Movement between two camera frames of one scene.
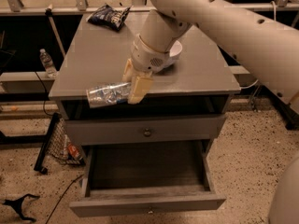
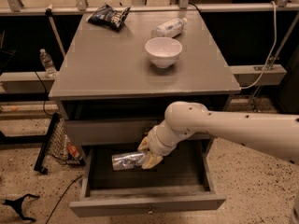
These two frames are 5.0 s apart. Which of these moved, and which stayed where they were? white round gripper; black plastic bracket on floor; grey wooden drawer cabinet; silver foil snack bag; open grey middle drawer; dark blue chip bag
Moved: white round gripper; silver foil snack bag
Stayed: dark blue chip bag; black plastic bracket on floor; grey wooden drawer cabinet; open grey middle drawer
